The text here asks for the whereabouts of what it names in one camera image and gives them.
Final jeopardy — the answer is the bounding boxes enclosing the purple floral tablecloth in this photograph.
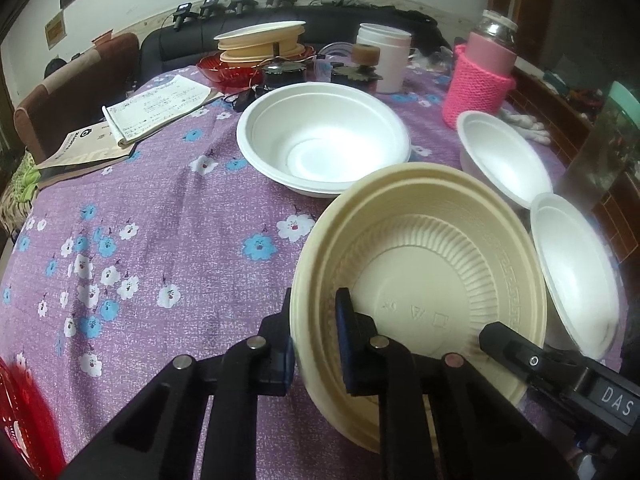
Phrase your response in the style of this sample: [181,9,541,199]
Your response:
[0,62,626,480]

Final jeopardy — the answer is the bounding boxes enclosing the open white booklet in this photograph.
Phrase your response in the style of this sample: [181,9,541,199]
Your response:
[102,75,221,148]

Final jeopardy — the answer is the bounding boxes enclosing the red tray under stack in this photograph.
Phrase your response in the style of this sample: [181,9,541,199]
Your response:
[196,46,314,91]

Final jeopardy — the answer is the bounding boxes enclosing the beige magazine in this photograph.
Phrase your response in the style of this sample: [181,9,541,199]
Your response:
[36,122,134,177]

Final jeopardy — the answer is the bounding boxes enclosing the large white foam bowl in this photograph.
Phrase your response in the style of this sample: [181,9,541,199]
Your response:
[236,82,411,197]

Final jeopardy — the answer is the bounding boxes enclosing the pink knitted sleeve bottle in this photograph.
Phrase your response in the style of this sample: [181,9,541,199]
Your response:
[442,10,518,128]

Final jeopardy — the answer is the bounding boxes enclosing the small white foam bowl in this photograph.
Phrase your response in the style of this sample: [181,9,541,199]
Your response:
[530,193,620,361]
[456,110,552,210]

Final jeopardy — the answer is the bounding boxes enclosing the green patterned blanket pile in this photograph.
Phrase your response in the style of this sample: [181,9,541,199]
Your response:
[1,151,40,236]

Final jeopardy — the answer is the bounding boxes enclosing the stack of beige bowls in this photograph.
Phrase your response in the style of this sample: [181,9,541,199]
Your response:
[214,21,306,64]

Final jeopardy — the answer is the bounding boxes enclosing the beige plastic bowl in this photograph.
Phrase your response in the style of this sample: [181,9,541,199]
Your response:
[290,162,547,452]

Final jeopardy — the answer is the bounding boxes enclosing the white knitted gloves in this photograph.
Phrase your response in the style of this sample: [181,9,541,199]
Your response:
[498,107,551,146]

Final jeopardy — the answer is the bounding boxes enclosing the red plate with gold print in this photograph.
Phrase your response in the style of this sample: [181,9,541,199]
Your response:
[1,361,66,479]

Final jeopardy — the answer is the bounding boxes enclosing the black battery charger left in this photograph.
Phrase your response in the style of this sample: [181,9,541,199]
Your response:
[262,60,306,90]

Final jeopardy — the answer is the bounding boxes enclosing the clear water bottle teal cap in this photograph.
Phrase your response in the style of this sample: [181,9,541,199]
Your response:
[554,81,639,214]

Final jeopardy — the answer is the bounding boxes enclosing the black leather sofa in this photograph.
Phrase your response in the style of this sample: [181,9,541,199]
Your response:
[138,6,449,84]

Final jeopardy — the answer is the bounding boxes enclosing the white plastic jar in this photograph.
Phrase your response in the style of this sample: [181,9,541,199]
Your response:
[357,23,412,94]

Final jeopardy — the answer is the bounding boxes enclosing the brown tape roll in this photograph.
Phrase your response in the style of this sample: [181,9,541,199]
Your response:
[350,44,381,67]

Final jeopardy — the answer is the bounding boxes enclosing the brown armchair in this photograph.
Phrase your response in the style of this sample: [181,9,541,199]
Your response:
[13,32,139,162]

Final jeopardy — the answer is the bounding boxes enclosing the small yellow wall plaque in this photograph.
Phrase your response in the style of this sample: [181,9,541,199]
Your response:
[44,11,66,50]

